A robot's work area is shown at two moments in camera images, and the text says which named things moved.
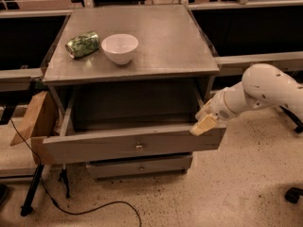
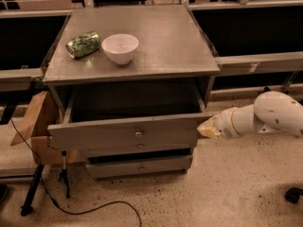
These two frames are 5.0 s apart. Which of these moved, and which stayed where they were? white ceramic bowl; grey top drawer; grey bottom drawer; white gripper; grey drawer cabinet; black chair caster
Moved: white gripper; grey top drawer
Stayed: white ceramic bowl; grey bottom drawer; black chair caster; grey drawer cabinet
